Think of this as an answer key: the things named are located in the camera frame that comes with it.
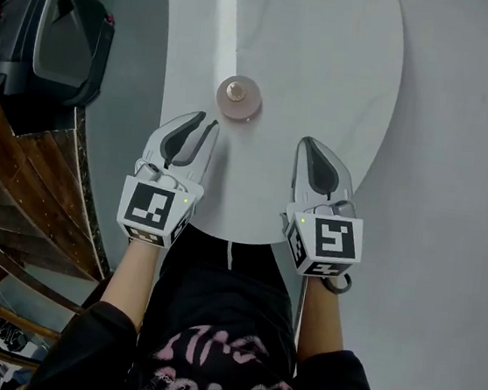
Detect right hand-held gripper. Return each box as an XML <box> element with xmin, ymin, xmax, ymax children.
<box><xmin>277</xmin><ymin>134</ymin><xmax>375</xmax><ymax>284</ymax></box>

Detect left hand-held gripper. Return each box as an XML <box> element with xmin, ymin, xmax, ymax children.
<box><xmin>113</xmin><ymin>103</ymin><xmax>222</xmax><ymax>254</ymax></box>

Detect small pink round container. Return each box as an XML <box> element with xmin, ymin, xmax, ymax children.
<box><xmin>213</xmin><ymin>73</ymin><xmax>267</xmax><ymax>124</ymax></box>

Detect person's right forearm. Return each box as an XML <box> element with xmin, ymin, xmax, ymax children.
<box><xmin>294</xmin><ymin>273</ymin><xmax>355</xmax><ymax>369</ymax></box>

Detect person's left forearm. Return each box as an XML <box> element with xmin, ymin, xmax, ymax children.
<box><xmin>113</xmin><ymin>236</ymin><xmax>165</xmax><ymax>337</ymax></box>

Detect curved wooden stair railing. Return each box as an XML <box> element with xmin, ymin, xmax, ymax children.
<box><xmin>0</xmin><ymin>39</ymin><xmax>139</xmax><ymax>379</ymax></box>

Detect black hard-shell case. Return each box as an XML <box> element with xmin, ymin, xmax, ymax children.
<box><xmin>0</xmin><ymin>0</ymin><xmax>120</xmax><ymax>112</ymax></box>

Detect black sweater with pink print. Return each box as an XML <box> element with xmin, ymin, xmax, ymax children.
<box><xmin>25</xmin><ymin>208</ymin><xmax>420</xmax><ymax>390</ymax></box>

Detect black cable loop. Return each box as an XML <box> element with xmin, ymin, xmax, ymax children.
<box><xmin>317</xmin><ymin>269</ymin><xmax>355</xmax><ymax>298</ymax></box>

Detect white drawstring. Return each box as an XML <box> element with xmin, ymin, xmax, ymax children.
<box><xmin>224</xmin><ymin>240</ymin><xmax>237</xmax><ymax>272</ymax></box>

